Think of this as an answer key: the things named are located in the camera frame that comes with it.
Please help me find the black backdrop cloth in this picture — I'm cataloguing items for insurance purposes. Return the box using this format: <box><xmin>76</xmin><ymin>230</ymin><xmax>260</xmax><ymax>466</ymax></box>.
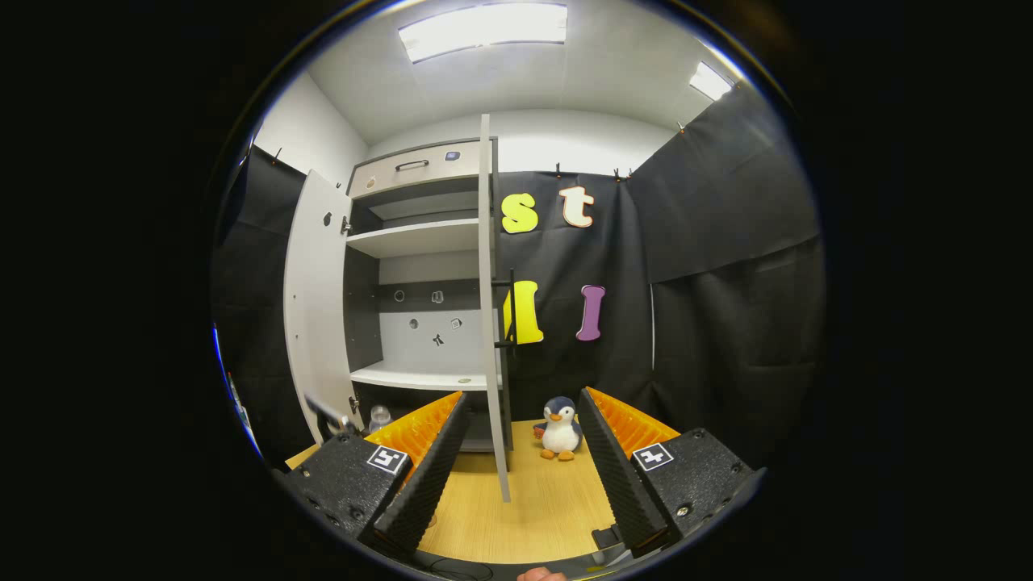
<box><xmin>210</xmin><ymin>81</ymin><xmax>826</xmax><ymax>477</ymax></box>

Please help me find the penguin plush toy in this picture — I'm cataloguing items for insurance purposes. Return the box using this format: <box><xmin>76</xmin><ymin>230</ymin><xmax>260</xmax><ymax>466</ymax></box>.
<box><xmin>533</xmin><ymin>395</ymin><xmax>583</xmax><ymax>462</ymax></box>

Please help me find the large ceiling light panel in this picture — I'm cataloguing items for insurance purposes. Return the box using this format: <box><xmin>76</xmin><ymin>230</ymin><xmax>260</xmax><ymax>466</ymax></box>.
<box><xmin>397</xmin><ymin>2</ymin><xmax>568</xmax><ymax>64</ymax></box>

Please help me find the small ceiling light panel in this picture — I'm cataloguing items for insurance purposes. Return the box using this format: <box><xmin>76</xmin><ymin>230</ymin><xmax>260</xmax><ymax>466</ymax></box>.
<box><xmin>688</xmin><ymin>61</ymin><xmax>734</xmax><ymax>102</ymax></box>

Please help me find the grey cabinet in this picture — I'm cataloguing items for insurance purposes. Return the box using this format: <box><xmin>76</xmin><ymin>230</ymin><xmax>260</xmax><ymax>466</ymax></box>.
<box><xmin>343</xmin><ymin>137</ymin><xmax>515</xmax><ymax>453</ymax></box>

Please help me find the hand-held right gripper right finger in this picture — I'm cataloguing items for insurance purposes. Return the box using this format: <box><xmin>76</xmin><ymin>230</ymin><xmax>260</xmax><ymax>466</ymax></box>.
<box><xmin>577</xmin><ymin>387</ymin><xmax>766</xmax><ymax>559</ymax></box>

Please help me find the grey cabinet door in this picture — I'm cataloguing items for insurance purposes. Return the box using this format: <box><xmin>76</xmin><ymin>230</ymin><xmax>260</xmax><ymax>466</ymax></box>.
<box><xmin>282</xmin><ymin>169</ymin><xmax>360</xmax><ymax>445</ymax></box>
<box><xmin>478</xmin><ymin>113</ymin><xmax>517</xmax><ymax>503</ymax></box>

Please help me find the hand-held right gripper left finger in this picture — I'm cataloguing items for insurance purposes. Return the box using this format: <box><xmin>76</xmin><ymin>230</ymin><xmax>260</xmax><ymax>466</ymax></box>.
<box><xmin>273</xmin><ymin>391</ymin><xmax>471</xmax><ymax>559</ymax></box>

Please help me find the grey cabinet drawer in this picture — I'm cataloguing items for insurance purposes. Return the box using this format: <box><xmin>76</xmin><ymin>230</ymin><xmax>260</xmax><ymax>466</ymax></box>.
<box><xmin>347</xmin><ymin>141</ymin><xmax>483</xmax><ymax>199</ymax></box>

